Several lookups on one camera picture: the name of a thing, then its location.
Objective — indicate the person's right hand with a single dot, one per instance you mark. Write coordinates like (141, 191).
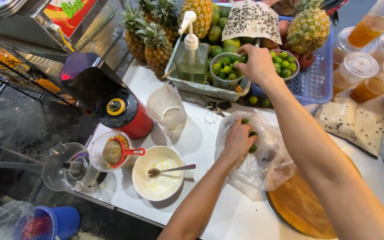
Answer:
(260, 65)

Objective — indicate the person's left hand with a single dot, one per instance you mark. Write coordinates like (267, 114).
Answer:
(236, 141)

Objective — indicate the person's right fingers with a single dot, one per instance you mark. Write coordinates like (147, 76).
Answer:
(247, 50)

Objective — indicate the person's left fingers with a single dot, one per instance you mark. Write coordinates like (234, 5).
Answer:
(240, 130)

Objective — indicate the curved sticky fly paper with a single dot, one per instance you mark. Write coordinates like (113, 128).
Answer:
(250, 21)

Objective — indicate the clear cup of limes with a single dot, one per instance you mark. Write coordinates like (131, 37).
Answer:
(283, 65)
(224, 71)

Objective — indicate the heap of green citrus fruits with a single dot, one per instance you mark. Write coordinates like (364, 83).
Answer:
(216, 33)

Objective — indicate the red apple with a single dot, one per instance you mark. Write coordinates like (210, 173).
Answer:
(307, 60)
(283, 28)

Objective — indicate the clear pump bottle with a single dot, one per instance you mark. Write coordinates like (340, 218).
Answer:
(192, 61)

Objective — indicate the grey plastic basket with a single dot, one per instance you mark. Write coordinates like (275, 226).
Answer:
(198, 87)

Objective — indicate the pineapple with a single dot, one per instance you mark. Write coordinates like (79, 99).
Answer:
(308, 31)
(197, 16)
(134, 43)
(165, 18)
(158, 51)

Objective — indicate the blue plastic basket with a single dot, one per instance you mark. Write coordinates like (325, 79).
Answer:
(312, 83)

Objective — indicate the clear measuring jug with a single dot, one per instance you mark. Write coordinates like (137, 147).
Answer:
(167, 108)

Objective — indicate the metal spoon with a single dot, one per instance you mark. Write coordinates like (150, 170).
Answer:
(170, 170)

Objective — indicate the wooden stick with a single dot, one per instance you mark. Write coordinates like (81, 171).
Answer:
(168, 72)

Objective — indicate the white bowl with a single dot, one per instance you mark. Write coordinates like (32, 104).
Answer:
(158, 183)

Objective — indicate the round wooden cutting board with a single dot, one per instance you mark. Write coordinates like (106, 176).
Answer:
(298, 210)

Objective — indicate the folded sticky fly paper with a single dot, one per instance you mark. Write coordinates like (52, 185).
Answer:
(352, 125)

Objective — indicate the group of orange juice cups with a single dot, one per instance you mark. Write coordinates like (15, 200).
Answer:
(368, 60)

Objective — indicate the red and black juicer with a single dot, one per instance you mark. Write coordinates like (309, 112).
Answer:
(112, 100)

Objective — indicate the clear cup with pulp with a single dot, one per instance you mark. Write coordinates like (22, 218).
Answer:
(98, 156)

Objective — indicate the clear juicer pitcher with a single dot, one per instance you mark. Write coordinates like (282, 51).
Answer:
(67, 170)

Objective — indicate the red and yellow sign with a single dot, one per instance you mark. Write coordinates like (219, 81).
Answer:
(68, 15)

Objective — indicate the blue plastic bucket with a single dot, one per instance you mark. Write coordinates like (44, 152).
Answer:
(62, 218)

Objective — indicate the steel cup sealing machine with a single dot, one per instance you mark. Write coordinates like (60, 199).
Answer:
(22, 23)

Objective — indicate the glass display case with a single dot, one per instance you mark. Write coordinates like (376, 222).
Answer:
(15, 66)

